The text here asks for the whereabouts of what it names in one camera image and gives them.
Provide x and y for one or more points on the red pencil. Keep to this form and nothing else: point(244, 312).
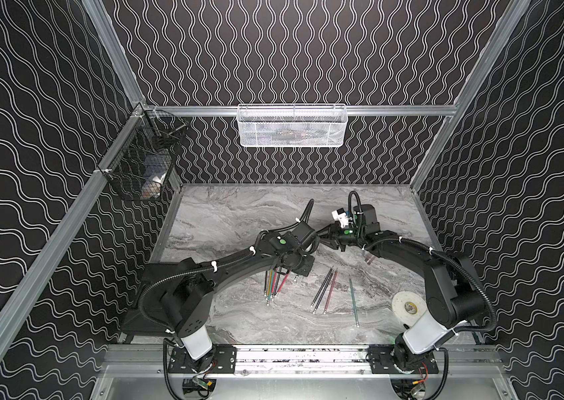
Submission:
point(330, 291)

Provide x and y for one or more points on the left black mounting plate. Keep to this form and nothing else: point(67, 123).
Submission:
point(221, 359)

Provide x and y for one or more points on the bundle of coloured pencils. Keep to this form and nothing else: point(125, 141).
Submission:
point(274, 281)

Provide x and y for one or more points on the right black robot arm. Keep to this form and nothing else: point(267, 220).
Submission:
point(456, 299)

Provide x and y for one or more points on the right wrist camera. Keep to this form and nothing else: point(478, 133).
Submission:
point(342, 217)

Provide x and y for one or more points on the black wire wall basket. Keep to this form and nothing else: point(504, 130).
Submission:
point(143, 169)

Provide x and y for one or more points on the black mounting plate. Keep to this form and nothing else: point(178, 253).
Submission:
point(221, 359)
point(391, 359)

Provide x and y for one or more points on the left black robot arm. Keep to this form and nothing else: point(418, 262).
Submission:
point(179, 296)

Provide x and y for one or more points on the aluminium front rail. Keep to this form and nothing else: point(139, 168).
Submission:
point(302, 361)

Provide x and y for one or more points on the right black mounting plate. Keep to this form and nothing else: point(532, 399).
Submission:
point(391, 359)

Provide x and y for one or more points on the white tape roll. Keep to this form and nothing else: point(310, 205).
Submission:
point(408, 307)

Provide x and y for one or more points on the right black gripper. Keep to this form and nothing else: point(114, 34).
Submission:
point(331, 236)

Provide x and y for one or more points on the white mesh wall basket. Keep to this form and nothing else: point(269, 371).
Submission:
point(292, 125)

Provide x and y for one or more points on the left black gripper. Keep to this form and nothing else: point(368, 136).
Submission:
point(299, 262)

